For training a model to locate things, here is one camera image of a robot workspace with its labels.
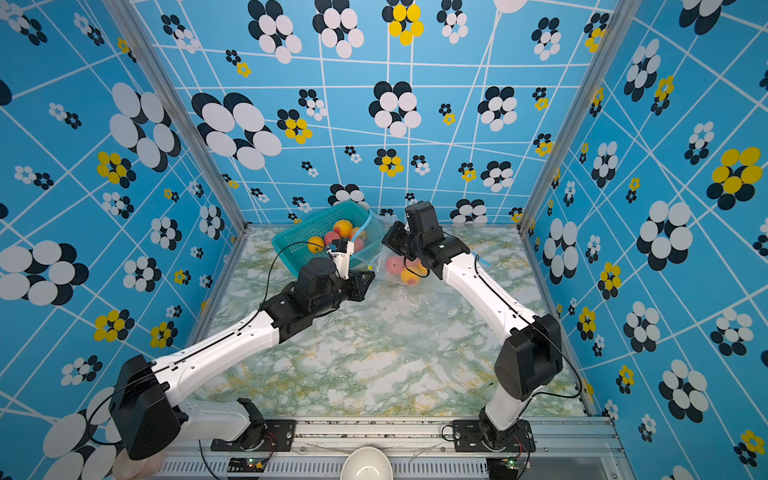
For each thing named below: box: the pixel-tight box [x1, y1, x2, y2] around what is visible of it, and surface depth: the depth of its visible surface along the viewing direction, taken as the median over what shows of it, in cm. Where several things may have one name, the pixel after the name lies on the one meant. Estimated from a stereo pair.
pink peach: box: [386, 256, 404, 274], surface depth 95 cm
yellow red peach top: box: [333, 219, 353, 239], surface depth 114 cm
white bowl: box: [340, 446, 394, 480], surface depth 69 cm
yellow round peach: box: [308, 236, 325, 254], surface depth 113 cm
